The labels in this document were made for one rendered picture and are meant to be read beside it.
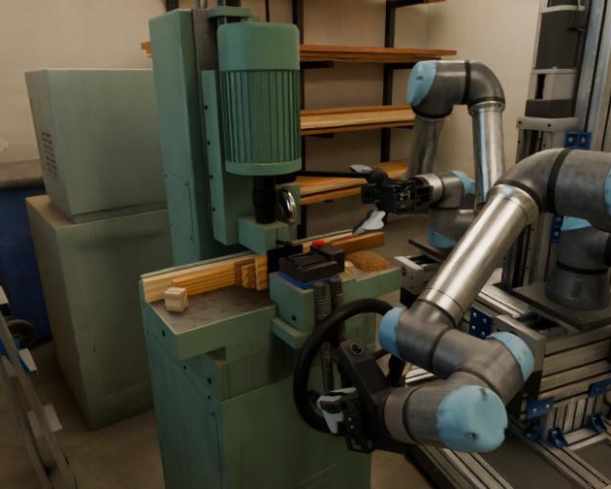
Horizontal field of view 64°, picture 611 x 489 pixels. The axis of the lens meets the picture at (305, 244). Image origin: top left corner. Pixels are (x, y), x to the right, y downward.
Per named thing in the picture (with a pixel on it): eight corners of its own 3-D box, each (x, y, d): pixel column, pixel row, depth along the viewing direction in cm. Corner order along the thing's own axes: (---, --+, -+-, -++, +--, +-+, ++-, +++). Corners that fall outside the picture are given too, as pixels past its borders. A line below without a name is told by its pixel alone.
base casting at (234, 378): (218, 404, 104) (215, 367, 101) (139, 308, 149) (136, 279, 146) (377, 342, 127) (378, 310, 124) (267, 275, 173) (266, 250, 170)
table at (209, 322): (195, 385, 88) (192, 356, 86) (144, 321, 112) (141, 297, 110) (430, 302, 120) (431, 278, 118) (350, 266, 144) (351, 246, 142)
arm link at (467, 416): (524, 425, 60) (487, 472, 55) (456, 419, 69) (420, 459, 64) (493, 369, 60) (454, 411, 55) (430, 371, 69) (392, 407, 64)
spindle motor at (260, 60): (247, 180, 103) (240, 18, 93) (213, 170, 117) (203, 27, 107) (316, 172, 112) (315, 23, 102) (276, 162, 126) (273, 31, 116)
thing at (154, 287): (146, 303, 107) (144, 281, 106) (144, 299, 109) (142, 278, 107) (358, 249, 139) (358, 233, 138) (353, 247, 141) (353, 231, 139)
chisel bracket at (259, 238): (265, 264, 115) (263, 229, 112) (238, 248, 126) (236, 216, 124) (291, 257, 119) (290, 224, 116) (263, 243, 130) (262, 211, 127)
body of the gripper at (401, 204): (397, 181, 107) (434, 176, 114) (370, 179, 114) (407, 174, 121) (397, 216, 109) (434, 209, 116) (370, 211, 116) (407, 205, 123)
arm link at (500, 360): (466, 312, 74) (423, 351, 68) (541, 339, 66) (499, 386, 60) (467, 353, 77) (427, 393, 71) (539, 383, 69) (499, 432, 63)
